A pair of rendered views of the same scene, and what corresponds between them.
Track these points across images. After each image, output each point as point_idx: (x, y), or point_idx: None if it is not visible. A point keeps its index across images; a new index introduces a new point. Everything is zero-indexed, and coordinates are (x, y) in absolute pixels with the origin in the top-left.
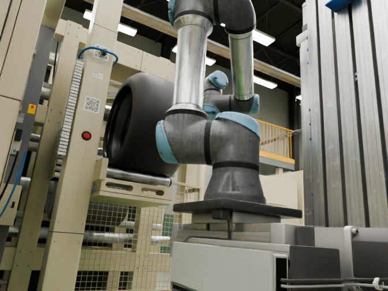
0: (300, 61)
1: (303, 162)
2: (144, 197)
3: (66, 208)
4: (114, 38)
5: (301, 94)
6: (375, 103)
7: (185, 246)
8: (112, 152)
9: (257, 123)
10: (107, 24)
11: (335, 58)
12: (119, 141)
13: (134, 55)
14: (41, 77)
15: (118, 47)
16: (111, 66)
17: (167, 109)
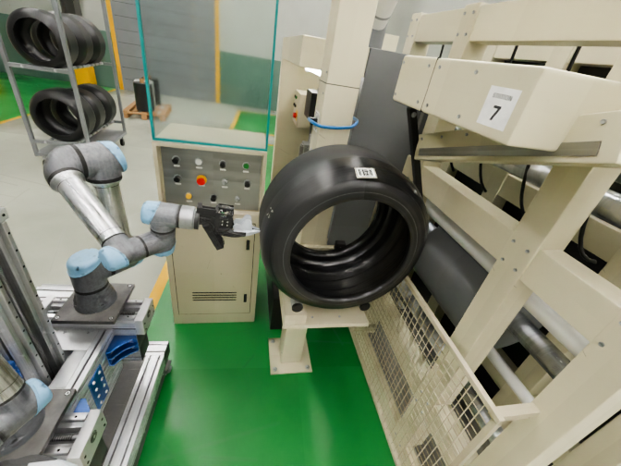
0: (11, 235)
1: (45, 312)
2: (280, 299)
3: None
4: (322, 95)
5: (24, 264)
6: None
7: None
8: (387, 241)
9: (66, 265)
10: (323, 73)
11: None
12: (400, 229)
13: (422, 78)
14: (348, 141)
15: (408, 68)
16: (316, 140)
17: (260, 219)
